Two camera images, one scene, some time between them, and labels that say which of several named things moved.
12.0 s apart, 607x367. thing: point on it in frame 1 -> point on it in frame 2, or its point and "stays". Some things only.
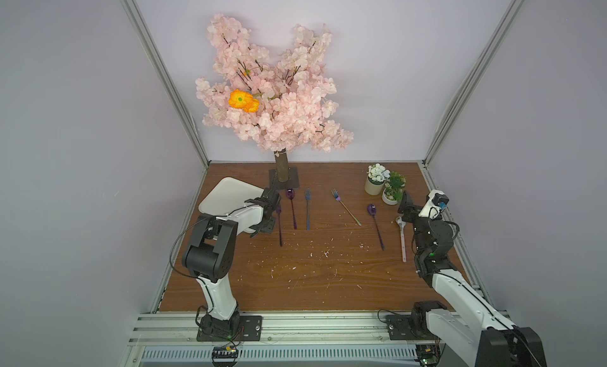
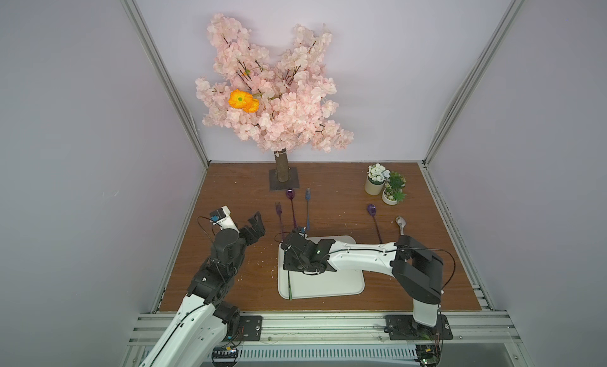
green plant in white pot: x=393 y=191 stays
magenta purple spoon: x=290 y=194 stays
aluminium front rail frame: x=171 y=339 stays
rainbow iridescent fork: x=338 y=198 -> x=290 y=295
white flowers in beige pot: x=377 y=174 stays
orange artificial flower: x=239 y=99 stays
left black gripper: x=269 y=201 -> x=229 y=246
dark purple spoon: x=372 y=210 stays
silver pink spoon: x=401 y=224 stays
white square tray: x=228 y=195 -> x=293 y=284
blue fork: x=308 y=195 stays
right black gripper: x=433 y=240 -> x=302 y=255
